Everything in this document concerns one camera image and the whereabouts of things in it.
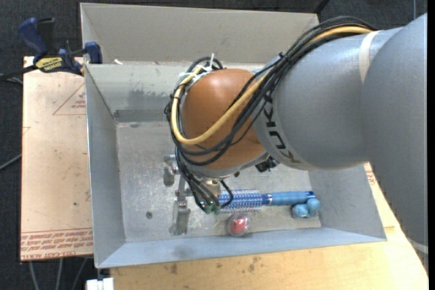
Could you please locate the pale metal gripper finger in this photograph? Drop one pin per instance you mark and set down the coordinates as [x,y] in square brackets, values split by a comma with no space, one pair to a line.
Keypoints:
[169,176]
[180,218]

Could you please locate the grey metal bin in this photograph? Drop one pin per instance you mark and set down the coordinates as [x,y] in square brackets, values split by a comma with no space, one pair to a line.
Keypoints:
[146,159]

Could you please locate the red ball in clear shell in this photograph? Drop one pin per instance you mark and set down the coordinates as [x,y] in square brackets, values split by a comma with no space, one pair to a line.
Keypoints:
[238,225]

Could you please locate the blue toy figure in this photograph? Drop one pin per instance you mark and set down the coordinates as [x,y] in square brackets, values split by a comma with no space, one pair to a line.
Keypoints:
[306,208]

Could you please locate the brown cardboard board red print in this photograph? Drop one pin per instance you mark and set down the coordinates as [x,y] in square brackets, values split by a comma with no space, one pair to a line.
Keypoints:
[54,159]

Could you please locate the black cylinder on white bracket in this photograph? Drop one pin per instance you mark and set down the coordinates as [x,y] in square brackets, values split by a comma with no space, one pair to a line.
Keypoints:
[266,164]

